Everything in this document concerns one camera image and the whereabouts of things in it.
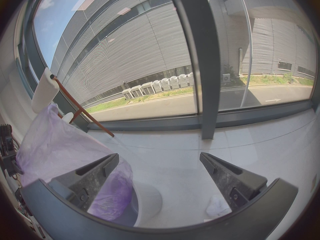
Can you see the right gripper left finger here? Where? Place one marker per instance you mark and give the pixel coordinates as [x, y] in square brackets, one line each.
[92, 176]

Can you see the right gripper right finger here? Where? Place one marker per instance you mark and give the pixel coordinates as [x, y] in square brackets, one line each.
[230, 179]

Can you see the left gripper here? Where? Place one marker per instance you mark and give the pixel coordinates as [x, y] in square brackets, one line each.
[11, 166]

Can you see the purple plastic bag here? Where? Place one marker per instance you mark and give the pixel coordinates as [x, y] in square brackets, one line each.
[62, 146]

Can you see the white trash bin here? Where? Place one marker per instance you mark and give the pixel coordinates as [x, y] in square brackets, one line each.
[150, 201]

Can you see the crumpled white paper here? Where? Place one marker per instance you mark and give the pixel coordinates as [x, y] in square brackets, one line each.
[217, 206]

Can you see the white cushioned wooden chair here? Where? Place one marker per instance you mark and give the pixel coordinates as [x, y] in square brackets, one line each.
[45, 91]

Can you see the window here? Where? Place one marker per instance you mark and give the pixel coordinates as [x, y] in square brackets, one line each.
[207, 59]

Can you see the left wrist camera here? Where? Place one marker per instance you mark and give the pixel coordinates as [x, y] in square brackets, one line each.
[6, 139]

